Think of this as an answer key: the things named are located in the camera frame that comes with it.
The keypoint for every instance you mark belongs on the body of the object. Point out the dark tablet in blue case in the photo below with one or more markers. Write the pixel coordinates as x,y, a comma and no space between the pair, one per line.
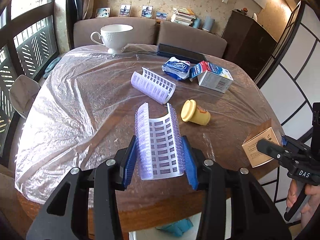
179,53

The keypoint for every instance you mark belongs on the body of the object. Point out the grey cylindrical speaker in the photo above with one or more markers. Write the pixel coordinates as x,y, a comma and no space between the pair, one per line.
208,24

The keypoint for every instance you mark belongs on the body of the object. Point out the blue white tissue packet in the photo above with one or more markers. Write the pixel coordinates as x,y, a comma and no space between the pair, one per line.
178,69

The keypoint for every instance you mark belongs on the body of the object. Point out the teal plastic bag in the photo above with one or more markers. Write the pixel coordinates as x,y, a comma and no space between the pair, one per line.
178,228

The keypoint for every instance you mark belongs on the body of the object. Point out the purple plastic hair roller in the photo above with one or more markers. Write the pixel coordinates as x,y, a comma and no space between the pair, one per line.
153,85

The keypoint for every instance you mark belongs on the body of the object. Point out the brown cardboard box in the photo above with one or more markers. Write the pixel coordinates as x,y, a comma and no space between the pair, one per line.
256,144

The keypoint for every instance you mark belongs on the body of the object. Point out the stack of books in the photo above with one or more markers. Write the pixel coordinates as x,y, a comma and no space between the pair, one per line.
182,16

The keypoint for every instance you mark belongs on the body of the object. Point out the blue cylindrical cup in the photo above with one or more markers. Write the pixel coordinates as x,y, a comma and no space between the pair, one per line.
196,23

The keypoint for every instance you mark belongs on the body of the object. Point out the leftmost photo frame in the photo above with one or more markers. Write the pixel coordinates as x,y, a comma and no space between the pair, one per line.
102,13

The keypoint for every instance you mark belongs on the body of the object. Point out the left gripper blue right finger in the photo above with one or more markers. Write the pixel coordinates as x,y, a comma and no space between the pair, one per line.
190,164

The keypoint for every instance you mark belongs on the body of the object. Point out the right brown sofa cushion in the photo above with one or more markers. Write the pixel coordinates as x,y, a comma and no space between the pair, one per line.
192,39

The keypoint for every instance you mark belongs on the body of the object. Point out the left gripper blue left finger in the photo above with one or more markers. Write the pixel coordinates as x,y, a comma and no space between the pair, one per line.
129,162

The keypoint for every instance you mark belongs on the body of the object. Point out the grey chair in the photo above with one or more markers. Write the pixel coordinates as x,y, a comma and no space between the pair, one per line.
22,94

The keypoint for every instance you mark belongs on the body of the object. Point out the yellow small cup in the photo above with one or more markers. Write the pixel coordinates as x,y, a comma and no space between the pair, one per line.
192,112

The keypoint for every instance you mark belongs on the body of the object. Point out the dark wooden cabinet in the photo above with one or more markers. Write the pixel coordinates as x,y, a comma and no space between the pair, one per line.
249,45

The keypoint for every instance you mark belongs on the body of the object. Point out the left brown sofa cushion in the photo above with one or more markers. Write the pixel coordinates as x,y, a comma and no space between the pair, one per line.
144,29

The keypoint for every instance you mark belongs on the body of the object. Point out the brown sofa cushion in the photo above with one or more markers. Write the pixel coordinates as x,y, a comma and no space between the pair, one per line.
144,29
192,39

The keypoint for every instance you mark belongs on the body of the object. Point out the person right hand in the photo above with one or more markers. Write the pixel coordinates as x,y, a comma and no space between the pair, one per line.
310,207

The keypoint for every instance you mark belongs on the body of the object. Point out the white teacup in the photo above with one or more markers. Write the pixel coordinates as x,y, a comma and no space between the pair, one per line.
114,37

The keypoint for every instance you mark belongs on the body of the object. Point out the white blue medicine box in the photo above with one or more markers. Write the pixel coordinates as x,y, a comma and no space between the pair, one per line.
211,76

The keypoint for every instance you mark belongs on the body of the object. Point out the photo frame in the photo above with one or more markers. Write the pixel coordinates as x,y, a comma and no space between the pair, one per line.
161,16
146,11
125,10
102,13

